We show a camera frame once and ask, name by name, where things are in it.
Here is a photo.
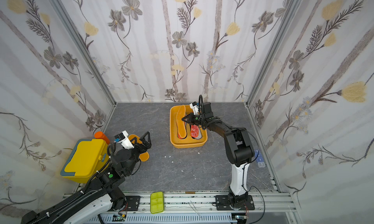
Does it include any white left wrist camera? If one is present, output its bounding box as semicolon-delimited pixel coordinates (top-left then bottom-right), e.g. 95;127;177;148
115;131;134;150

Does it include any narrow yellow fuzzy insole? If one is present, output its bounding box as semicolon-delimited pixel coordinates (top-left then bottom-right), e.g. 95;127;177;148
176;105;187;139

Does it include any blue pill organizer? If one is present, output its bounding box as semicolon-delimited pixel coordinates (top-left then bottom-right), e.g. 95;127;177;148
255;149;266;168

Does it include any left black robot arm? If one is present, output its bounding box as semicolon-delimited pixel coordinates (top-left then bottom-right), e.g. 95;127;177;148
21;132;152;224

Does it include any red white patterned insole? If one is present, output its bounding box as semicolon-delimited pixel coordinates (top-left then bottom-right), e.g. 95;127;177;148
190;125;201;139

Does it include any wide yellow fuzzy insole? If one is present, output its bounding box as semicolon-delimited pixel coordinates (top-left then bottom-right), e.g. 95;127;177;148
129;134;150;162

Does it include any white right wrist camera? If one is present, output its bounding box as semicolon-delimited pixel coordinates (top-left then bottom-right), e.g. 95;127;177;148
190;102;201;116

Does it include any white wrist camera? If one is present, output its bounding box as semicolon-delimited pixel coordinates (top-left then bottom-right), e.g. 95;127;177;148
115;131;134;150
190;102;201;116

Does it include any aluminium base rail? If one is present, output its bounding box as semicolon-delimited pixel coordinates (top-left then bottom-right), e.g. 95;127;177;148
62;190;296;224

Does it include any yellow lidded lunch box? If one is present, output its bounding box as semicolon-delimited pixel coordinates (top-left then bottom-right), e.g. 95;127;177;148
60;139;109;184

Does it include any orange cylinder bottle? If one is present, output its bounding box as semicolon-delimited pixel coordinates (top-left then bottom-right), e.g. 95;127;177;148
94;132;110;145

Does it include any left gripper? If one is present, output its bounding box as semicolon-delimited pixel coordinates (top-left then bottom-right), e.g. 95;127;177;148
124;132;151;176

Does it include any yellow plastic storage box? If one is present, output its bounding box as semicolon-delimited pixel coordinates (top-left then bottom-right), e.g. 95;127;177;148
169;105;208;149

